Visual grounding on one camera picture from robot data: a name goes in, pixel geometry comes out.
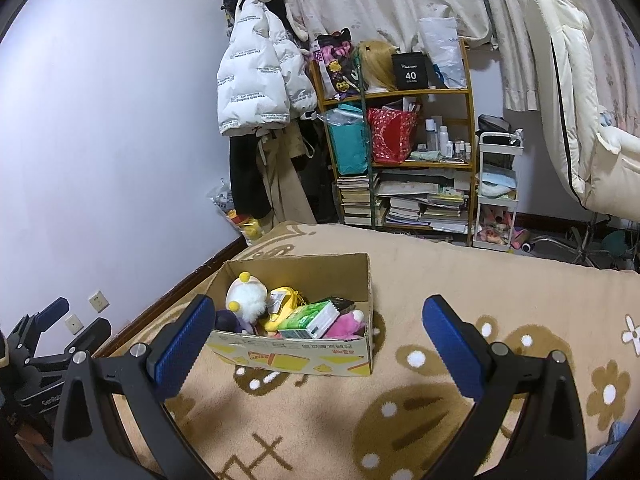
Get person's blue pants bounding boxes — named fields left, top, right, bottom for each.
left=587, top=420, right=633, bottom=480

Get plastic bag of toys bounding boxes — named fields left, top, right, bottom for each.
left=207, top=185, right=266, bottom=246

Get black and pink patterned bag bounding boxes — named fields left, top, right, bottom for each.
left=312, top=27, right=361, bottom=101

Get pink plush toy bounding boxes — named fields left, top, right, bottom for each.
left=322, top=308, right=368, bottom=339

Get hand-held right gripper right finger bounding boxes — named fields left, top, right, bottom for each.
left=421, top=295, right=587, bottom=480

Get light blue cloth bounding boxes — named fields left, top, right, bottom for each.
left=477, top=167, right=518, bottom=198

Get pile of books and papers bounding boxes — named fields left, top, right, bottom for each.
left=375, top=170, right=473, bottom=235

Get black box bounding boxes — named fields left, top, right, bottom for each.
left=391, top=51, right=431, bottom=90

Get clear plastic bag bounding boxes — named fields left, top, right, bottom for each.
left=417, top=16, right=468, bottom=90

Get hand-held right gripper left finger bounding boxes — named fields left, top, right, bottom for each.
left=52, top=294, right=217, bottom=480

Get black coat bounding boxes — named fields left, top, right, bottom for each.
left=229, top=132, right=273, bottom=221

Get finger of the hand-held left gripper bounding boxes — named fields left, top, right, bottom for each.
left=7, top=296, right=71, bottom=357
left=22, top=316, right=113, bottom=377

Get wooden shelf rack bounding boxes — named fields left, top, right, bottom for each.
left=309, top=37, right=477, bottom=247

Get green tissue pack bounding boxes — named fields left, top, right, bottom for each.
left=276, top=300, right=342, bottom=341

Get beige floral rug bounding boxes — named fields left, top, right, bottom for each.
left=107, top=220, right=640, bottom=480

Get yellow plush toy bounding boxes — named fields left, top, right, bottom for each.
left=260, top=286, right=306, bottom=333

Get cardboard box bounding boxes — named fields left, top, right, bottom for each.
left=206, top=252, right=375, bottom=377

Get purple plush toy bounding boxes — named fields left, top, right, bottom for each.
left=214, top=309, right=258, bottom=336

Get cream padded chair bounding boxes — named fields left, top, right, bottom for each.
left=527, top=0, right=640, bottom=271

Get teal bag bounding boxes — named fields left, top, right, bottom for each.
left=325, top=105, right=371, bottom=176

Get stack of books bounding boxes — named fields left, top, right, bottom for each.
left=336, top=174, right=379, bottom=226

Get green metal pole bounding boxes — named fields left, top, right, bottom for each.
left=352, top=47, right=378, bottom=228

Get pale curtain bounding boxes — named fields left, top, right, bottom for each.
left=277, top=0, right=640, bottom=111

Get white plush chick toy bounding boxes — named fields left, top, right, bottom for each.
left=225, top=271, right=270, bottom=323

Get blonde wig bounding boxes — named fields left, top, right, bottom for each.
left=357, top=40, right=400, bottom=93

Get red patterned bag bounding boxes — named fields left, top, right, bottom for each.
left=366, top=106, right=420, bottom=164

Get white puffer jacket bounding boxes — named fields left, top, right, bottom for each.
left=216, top=0, right=318, bottom=137

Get white trolley cart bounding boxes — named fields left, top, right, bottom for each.
left=472, top=130, right=525, bottom=251

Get dark hanging garment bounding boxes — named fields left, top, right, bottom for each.
left=295, top=115, right=341, bottom=226

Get row of cosmetic bottles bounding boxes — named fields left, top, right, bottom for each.
left=424, top=115, right=473, bottom=158

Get beige coat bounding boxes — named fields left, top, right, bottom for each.
left=255, top=125, right=316, bottom=226

